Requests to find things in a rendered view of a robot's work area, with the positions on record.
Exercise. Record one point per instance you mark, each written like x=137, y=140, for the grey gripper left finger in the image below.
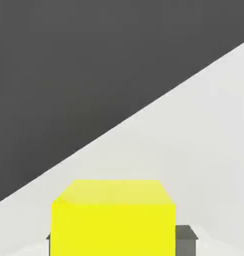
x=48, y=243

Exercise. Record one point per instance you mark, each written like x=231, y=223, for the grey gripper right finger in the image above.
x=186, y=242

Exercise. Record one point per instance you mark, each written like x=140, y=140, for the small yellow cube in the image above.
x=113, y=224

